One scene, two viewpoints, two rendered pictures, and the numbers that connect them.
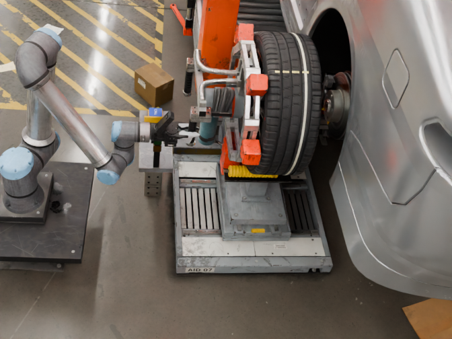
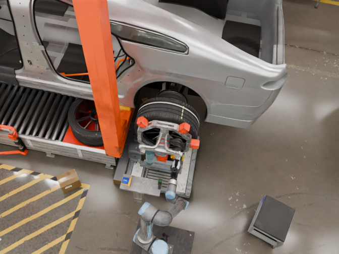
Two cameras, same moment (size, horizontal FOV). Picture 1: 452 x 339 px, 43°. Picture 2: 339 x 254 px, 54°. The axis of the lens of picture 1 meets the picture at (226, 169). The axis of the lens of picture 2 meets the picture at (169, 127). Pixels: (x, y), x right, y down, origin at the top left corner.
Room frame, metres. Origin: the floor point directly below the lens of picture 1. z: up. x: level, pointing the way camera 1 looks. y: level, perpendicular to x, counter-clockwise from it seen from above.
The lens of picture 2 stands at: (1.48, 1.60, 3.82)
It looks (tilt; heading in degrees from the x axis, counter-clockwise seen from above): 58 degrees down; 288
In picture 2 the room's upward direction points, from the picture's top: 6 degrees clockwise
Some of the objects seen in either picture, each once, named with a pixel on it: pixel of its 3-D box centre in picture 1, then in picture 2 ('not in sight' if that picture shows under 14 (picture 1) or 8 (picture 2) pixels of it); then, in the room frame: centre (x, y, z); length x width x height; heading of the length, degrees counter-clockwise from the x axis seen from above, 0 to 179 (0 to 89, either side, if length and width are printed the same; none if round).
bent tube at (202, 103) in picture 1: (221, 85); (172, 141); (1.93, 0.09, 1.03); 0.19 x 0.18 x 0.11; 103
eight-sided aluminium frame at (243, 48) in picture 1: (241, 103); (164, 138); (2.06, -0.01, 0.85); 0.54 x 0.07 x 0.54; 13
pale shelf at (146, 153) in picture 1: (155, 140); (140, 185); (2.12, 0.39, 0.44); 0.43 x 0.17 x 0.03; 13
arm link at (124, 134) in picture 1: (125, 132); (171, 191); (1.77, 0.46, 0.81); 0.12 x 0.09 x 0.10; 103
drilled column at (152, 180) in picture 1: (153, 165); (138, 192); (2.15, 0.40, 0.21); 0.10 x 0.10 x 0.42; 13
